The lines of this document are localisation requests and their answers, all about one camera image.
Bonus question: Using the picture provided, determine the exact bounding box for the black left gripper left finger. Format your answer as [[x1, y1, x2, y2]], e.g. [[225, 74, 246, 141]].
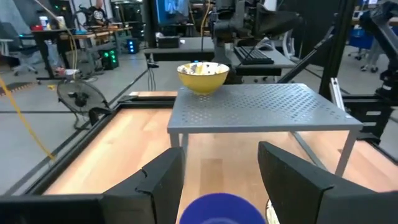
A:
[[101, 147, 186, 224]]

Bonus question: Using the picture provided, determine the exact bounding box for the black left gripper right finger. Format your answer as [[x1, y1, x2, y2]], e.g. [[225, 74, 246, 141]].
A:
[[257, 141, 379, 224]]

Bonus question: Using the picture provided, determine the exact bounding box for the yellow pear pattern mini bowl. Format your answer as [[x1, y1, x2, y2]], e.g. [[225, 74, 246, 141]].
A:
[[265, 198, 282, 224], [176, 61, 230, 96]]

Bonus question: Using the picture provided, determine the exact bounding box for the blue mini bowl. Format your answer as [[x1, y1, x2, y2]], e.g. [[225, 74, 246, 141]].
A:
[[179, 192, 267, 224]]

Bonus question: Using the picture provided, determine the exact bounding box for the grey perforated metal shelf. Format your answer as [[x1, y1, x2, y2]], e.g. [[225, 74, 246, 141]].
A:
[[167, 82, 364, 177]]

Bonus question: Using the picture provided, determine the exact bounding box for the silver aluminium profile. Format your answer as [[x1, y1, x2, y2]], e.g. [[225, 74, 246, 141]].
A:
[[329, 77, 346, 112]]

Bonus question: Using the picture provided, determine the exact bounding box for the black floor fan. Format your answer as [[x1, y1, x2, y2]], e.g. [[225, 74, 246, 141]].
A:
[[56, 79, 110, 131]]

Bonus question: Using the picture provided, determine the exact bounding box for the black keyboard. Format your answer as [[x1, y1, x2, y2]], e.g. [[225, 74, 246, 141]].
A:
[[233, 45, 275, 66]]

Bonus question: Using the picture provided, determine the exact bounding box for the computer with green lights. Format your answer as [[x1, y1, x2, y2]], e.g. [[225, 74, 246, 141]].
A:
[[99, 49, 120, 70]]

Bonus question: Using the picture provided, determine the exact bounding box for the grey desk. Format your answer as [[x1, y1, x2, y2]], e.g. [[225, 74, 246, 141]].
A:
[[143, 37, 297, 77]]

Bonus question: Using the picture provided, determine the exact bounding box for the black box with blue lights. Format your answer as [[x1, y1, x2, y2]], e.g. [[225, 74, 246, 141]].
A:
[[126, 37, 140, 55]]

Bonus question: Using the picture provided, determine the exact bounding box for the black box on desk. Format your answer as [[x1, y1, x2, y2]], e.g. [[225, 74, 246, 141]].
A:
[[157, 35, 181, 49]]

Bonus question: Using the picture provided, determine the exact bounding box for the person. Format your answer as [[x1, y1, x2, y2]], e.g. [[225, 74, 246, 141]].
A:
[[86, 0, 109, 26], [360, 39, 381, 74]]

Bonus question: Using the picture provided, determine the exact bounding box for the wooden top work desk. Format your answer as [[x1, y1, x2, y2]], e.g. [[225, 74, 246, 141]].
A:
[[30, 26, 134, 80]]

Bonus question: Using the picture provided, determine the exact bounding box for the yellow black floor ramp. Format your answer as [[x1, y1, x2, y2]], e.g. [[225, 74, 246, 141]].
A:
[[0, 81, 35, 96]]

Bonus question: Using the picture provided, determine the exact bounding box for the monitor with blue screen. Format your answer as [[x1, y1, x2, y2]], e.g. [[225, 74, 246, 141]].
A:
[[154, 0, 191, 26]]

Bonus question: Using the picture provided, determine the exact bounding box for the grey office chair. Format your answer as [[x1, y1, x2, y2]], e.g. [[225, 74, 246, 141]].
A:
[[0, 21, 40, 77]]

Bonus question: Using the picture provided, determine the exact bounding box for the yellow floor cable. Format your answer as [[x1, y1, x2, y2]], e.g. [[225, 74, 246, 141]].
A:
[[0, 76, 57, 162]]

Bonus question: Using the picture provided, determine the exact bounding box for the beige hanging hose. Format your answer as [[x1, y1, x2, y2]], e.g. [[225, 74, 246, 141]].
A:
[[33, 0, 78, 71]]

